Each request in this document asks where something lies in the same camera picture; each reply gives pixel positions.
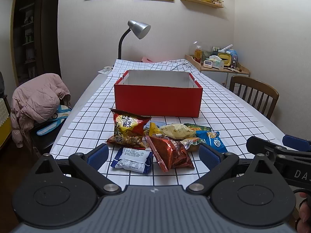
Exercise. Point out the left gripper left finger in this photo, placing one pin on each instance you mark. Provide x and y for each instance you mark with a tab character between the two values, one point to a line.
86	166

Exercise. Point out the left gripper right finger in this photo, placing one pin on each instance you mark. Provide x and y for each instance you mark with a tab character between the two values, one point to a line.
221	167

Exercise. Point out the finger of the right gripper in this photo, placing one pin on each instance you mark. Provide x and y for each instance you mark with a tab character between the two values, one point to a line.
257	145
297	143

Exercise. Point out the blue cookie packet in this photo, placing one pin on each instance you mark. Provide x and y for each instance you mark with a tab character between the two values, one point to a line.
212	139

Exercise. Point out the orange green snack packet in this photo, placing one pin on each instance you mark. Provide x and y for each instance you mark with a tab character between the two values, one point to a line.
192	144

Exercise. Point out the green cracker packet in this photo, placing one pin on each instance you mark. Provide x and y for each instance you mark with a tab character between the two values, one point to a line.
197	127

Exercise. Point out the dark red foil snack bag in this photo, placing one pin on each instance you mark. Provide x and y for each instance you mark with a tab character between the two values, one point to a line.
169	154

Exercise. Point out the white navy biscuit packet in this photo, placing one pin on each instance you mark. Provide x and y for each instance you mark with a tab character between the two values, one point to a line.
137	160

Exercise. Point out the cream yellow snack packet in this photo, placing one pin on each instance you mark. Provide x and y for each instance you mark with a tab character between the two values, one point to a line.
177	131

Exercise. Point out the red yellow chips bag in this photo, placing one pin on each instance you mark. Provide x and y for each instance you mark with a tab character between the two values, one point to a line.
128	129

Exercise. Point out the light blue wafer packet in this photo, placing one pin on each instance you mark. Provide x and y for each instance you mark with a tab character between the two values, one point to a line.
158	124

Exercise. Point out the yellow candy packet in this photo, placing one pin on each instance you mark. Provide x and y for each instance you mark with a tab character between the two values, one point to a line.
153	131

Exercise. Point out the person's right hand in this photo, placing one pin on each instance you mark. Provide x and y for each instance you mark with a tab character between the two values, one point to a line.
303	226

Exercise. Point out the wooden chair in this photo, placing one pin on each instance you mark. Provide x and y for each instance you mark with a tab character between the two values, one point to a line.
257	94

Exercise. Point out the blue white bag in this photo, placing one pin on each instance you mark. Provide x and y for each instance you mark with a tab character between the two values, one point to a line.
61	114

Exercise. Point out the wooden corner cabinet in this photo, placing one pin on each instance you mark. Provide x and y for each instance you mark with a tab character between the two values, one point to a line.
222	77

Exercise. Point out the pink puffer jacket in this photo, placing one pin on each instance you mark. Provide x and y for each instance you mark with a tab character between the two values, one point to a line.
36	101

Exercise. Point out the yellow retro radio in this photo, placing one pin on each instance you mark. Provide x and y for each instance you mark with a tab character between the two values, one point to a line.
229	57

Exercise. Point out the tissue box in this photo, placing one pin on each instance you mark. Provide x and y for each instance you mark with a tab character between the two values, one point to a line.
217	62

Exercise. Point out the red cardboard box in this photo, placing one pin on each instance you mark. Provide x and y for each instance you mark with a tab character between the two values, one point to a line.
158	93

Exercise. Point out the white kitchen timer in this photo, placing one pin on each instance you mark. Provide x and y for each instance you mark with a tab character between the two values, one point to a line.
208	63

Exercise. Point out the papers on table corner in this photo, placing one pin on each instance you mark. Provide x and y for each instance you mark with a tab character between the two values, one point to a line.
106	70

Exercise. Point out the orange drink bottle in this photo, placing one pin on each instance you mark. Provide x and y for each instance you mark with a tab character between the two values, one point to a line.
198	54

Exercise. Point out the dark bookshelf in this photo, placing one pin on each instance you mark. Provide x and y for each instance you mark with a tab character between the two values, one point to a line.
25	40

